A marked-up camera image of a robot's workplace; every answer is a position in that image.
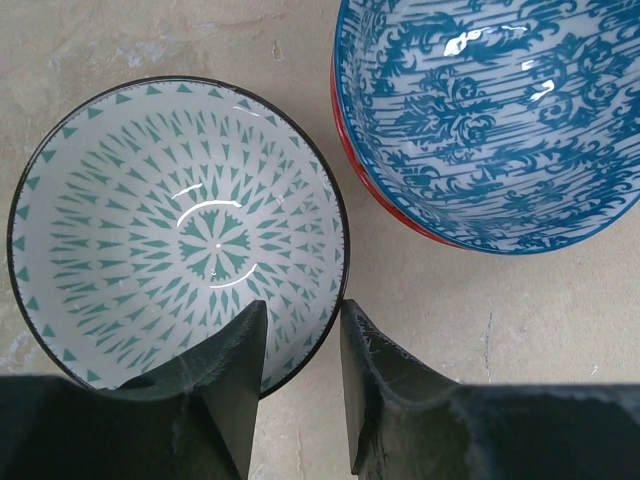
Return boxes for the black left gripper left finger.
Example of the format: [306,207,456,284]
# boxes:
[1,301,268,479]

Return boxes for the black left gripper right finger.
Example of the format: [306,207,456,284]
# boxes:
[340,300,639,479]

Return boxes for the white bowl green pattern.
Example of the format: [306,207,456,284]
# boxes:
[7,75,350,395]

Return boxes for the blue floral pattern bowl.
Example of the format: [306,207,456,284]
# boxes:
[334,1,639,255]

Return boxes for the red rimmed bowl underneath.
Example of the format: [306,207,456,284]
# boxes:
[330,52,470,251]

